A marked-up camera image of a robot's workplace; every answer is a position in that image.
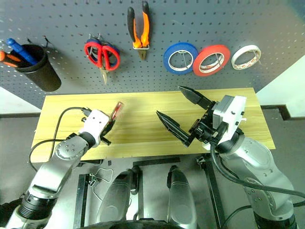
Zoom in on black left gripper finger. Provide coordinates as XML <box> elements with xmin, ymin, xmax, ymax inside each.
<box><xmin>103</xmin><ymin>119</ymin><xmax>117</xmax><ymax>139</ymax></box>

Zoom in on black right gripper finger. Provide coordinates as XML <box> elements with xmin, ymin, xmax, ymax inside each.
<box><xmin>178</xmin><ymin>85</ymin><xmax>214</xmax><ymax>110</ymax></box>
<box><xmin>156</xmin><ymin>110</ymin><xmax>193</xmax><ymax>147</ymax></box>

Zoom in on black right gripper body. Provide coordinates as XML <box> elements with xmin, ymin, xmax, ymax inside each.
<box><xmin>189</xmin><ymin>101</ymin><xmax>226</xmax><ymax>150</ymax></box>

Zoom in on red handled screwdriver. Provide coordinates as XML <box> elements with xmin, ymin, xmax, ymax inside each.
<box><xmin>111</xmin><ymin>102</ymin><xmax>125</xmax><ymax>120</ymax></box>

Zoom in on large red tape roll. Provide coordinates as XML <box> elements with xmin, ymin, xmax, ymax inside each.
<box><xmin>192</xmin><ymin>44</ymin><xmax>231</xmax><ymax>77</ymax></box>

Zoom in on red handled scissors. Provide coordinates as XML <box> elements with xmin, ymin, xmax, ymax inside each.
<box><xmin>83</xmin><ymin>42</ymin><xmax>121</xmax><ymax>84</ymax></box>

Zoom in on orange and black pliers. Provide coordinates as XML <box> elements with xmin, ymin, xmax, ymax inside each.
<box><xmin>127</xmin><ymin>0</ymin><xmax>151</xmax><ymax>60</ymax></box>

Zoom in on grey pegboard wall panel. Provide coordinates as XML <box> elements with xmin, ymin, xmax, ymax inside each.
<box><xmin>0</xmin><ymin>0</ymin><xmax>305</xmax><ymax>115</ymax></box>

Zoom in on silver pegboard hook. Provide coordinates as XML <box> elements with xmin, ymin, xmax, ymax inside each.
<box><xmin>180</xmin><ymin>51</ymin><xmax>192</xmax><ymax>70</ymax></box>

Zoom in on blue tape roll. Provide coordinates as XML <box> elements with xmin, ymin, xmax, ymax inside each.
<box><xmin>163</xmin><ymin>42</ymin><xmax>199</xmax><ymax>76</ymax></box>

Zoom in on white tape roll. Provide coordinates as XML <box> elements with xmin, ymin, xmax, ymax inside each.
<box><xmin>230</xmin><ymin>44</ymin><xmax>262</xmax><ymax>71</ymax></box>

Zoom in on dark grey rounded shell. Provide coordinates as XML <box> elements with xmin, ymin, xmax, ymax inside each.
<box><xmin>95</xmin><ymin>169</ymin><xmax>141</xmax><ymax>229</ymax></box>
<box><xmin>166</xmin><ymin>166</ymin><xmax>198</xmax><ymax>229</ymax></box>

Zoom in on black plastic cup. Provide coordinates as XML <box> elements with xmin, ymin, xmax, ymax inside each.
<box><xmin>15</xmin><ymin>44</ymin><xmax>62</xmax><ymax>93</ymax></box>

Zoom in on orange and black screwdriver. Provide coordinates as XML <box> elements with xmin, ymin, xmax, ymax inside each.
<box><xmin>0</xmin><ymin>50</ymin><xmax>23</xmax><ymax>68</ymax></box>

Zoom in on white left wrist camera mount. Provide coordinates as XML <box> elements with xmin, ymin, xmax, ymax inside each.
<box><xmin>78</xmin><ymin>109</ymin><xmax>112</xmax><ymax>147</ymax></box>

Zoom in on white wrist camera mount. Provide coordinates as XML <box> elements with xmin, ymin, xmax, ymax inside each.
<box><xmin>204</xmin><ymin>94</ymin><xmax>247</xmax><ymax>151</ymax></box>
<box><xmin>78</xmin><ymin>109</ymin><xmax>112</xmax><ymax>147</ymax></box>

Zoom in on thin white wire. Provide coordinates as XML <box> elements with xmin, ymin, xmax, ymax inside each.
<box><xmin>91</xmin><ymin>167</ymin><xmax>114</xmax><ymax>198</ymax></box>

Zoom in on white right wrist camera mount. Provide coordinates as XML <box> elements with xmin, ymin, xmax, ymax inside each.
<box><xmin>204</xmin><ymin>94</ymin><xmax>247</xmax><ymax>151</ymax></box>

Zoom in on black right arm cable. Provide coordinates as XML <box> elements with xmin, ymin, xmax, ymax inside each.
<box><xmin>209</xmin><ymin>126</ymin><xmax>305</xmax><ymax>225</ymax></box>

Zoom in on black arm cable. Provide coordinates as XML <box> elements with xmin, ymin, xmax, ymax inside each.
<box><xmin>209</xmin><ymin>126</ymin><xmax>305</xmax><ymax>225</ymax></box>
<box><xmin>28</xmin><ymin>106</ymin><xmax>92</xmax><ymax>172</ymax></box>

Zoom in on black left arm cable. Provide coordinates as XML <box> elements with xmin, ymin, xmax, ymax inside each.
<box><xmin>28</xmin><ymin>106</ymin><xmax>92</xmax><ymax>172</ymax></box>

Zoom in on black wall rail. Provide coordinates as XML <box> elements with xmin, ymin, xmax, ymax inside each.
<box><xmin>0</xmin><ymin>104</ymin><xmax>292</xmax><ymax>118</ymax></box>

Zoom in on blue handled screwdriver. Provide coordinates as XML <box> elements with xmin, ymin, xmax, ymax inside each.
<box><xmin>6</xmin><ymin>38</ymin><xmax>39</xmax><ymax>65</ymax></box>

